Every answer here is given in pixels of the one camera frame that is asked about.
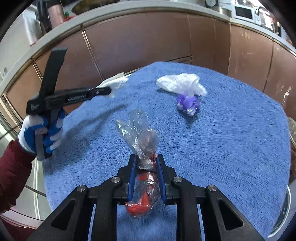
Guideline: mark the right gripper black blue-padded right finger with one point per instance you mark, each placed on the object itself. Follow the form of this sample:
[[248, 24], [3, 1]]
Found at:
[[202, 212]]

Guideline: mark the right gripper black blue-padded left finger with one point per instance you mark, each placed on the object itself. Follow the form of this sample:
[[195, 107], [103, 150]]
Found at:
[[90, 213]]

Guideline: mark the white tissue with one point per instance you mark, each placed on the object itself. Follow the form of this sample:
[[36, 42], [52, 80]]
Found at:
[[115, 83]]

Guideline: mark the red snack wrapper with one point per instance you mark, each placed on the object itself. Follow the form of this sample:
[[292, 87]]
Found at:
[[147, 192]]

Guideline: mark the clear plastic bag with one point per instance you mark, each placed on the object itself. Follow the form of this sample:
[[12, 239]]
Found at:
[[140, 138]]

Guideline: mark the purple glove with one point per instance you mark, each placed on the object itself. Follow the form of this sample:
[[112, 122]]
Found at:
[[189, 105]]

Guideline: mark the white plastic bag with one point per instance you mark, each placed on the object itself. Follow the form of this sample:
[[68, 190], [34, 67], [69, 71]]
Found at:
[[186, 84]]

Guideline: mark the maroon sleeve forearm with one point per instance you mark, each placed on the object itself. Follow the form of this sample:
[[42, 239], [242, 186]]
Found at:
[[16, 166]]

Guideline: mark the black-lined red trash bin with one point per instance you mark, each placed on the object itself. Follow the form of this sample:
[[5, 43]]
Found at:
[[283, 214]]

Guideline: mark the brown kitchen cabinets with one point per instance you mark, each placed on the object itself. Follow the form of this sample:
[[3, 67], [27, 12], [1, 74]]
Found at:
[[127, 43]]

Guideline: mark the blue white gloved left hand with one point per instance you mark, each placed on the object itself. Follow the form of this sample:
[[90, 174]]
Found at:
[[39, 136]]

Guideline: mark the blue towel table cover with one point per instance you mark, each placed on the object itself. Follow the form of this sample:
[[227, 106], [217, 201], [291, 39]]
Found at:
[[239, 141]]

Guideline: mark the pink thermos bottle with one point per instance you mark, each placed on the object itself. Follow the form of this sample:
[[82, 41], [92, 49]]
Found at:
[[56, 13]]

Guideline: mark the chrome faucet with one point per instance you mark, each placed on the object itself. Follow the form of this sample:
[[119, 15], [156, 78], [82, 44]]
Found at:
[[264, 18]]

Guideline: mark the rice cooker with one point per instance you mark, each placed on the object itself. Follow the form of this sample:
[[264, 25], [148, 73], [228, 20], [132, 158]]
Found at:
[[222, 6]]

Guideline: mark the white microwave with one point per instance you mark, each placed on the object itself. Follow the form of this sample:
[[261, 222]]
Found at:
[[243, 13]]

